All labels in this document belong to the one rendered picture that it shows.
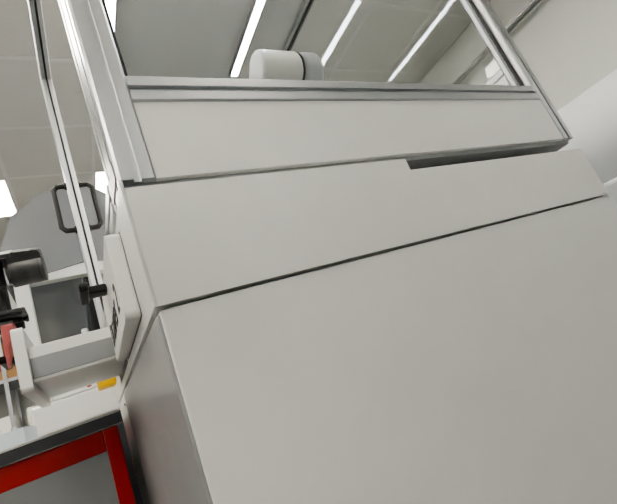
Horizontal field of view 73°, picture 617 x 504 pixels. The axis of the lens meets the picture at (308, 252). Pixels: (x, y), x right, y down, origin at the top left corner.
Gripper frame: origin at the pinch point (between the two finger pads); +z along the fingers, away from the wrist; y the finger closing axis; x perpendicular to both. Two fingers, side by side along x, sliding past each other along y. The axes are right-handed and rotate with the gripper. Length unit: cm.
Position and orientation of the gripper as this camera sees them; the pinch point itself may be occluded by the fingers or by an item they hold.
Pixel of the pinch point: (3, 365)
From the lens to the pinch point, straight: 96.6
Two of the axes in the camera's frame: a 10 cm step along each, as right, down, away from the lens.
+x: -4.3, 3.7, 8.2
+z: 3.6, 9.1, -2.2
